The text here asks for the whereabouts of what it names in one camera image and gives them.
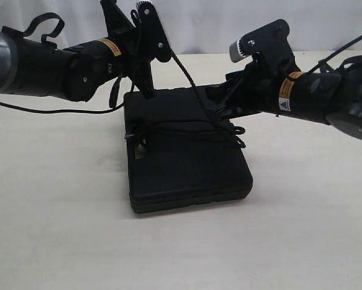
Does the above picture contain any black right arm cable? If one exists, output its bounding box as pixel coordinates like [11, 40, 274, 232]
[307, 28, 362, 75]

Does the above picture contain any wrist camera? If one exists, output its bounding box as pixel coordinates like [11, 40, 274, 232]
[229, 19, 296, 76]
[131, 1, 172, 63]

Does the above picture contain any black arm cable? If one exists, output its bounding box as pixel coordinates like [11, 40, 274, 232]
[0, 11, 136, 121]
[307, 28, 362, 75]

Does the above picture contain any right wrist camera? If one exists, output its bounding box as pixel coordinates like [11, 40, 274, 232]
[229, 19, 296, 76]

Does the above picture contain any black cord with loop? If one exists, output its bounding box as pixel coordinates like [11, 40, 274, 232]
[124, 51, 247, 152]

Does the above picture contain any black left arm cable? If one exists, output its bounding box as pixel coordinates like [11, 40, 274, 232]
[0, 11, 136, 121]

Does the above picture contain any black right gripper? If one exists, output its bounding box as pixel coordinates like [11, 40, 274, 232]
[204, 57, 299, 119]

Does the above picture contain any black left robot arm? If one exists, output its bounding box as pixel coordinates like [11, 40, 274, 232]
[0, 1, 154, 102]

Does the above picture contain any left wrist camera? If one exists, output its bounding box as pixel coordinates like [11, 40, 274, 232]
[131, 1, 172, 63]

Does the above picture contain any black plastic carrying case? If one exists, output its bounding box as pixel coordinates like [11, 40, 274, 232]
[124, 88, 253, 214]

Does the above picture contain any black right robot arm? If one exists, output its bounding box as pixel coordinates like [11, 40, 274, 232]
[205, 55, 362, 140]

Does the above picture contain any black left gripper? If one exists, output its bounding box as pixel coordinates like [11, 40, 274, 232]
[100, 1, 154, 98]

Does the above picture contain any white backdrop curtain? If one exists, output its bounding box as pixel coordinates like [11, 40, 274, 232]
[0, 1, 362, 54]

